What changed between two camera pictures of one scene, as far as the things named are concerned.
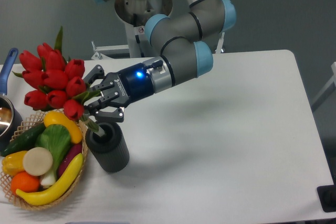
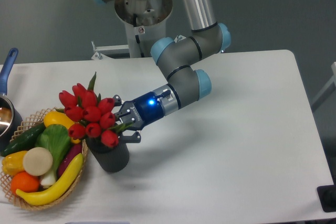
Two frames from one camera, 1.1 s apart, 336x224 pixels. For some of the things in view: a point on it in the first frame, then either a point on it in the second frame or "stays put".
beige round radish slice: x=38 y=161 stays put
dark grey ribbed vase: x=109 y=146 stays put
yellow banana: x=50 y=192 stays put
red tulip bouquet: x=55 y=82 → x=91 y=114
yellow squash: x=55 y=117 stays put
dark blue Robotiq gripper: x=126 y=87 → x=143 y=111
